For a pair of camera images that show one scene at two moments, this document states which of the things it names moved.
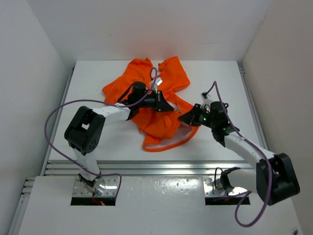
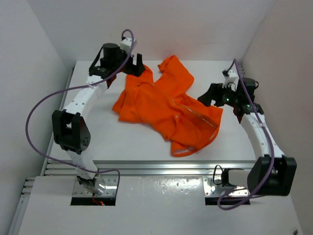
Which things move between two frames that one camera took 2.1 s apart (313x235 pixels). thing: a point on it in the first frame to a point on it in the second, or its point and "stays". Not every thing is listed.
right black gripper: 190,117 to 214,93
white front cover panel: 148,205 stays
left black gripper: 160,104 to 134,70
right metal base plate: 212,186 stays
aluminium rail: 71,168 stays
